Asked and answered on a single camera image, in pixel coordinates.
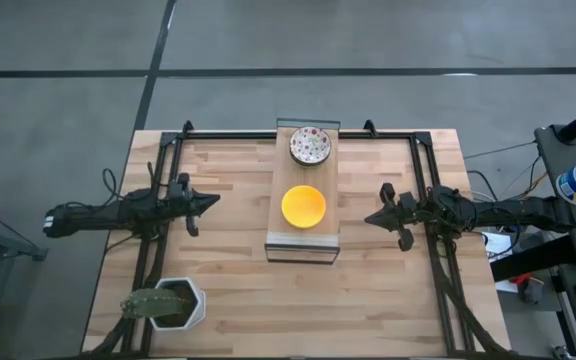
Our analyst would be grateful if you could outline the floral print mini bowl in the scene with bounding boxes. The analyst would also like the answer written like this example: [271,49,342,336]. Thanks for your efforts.
[288,125,333,168]

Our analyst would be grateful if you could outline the small grey cup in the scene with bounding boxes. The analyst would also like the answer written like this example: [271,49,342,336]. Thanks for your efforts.
[519,276,545,306]

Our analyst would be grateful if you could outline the white hexagonal plant pot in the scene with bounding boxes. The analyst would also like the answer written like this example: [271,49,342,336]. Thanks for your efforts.
[148,276,208,333]

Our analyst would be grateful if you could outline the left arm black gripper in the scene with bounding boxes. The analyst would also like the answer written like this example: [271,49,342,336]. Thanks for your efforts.
[167,172,221,238]

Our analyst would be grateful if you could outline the black cable loop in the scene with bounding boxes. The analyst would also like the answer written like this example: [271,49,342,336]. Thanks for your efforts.
[100,167,120,202]

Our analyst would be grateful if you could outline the white paper sheet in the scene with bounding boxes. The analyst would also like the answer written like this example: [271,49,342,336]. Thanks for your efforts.
[481,231,515,262]

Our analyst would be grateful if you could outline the black aluminium table frame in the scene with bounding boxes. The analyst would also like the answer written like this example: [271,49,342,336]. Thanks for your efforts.
[81,119,515,360]

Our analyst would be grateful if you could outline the black frame wooden shelf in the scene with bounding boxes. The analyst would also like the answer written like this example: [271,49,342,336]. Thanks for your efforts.
[264,117,343,265]

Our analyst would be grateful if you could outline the yellow mini bowl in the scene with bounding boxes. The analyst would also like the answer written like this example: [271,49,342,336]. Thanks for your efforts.
[280,184,328,231]

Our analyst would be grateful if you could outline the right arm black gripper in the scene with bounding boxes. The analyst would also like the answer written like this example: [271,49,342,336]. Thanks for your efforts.
[365,182,422,252]

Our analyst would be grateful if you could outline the green cactus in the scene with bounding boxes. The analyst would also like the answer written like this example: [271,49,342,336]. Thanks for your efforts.
[119,286,193,320]

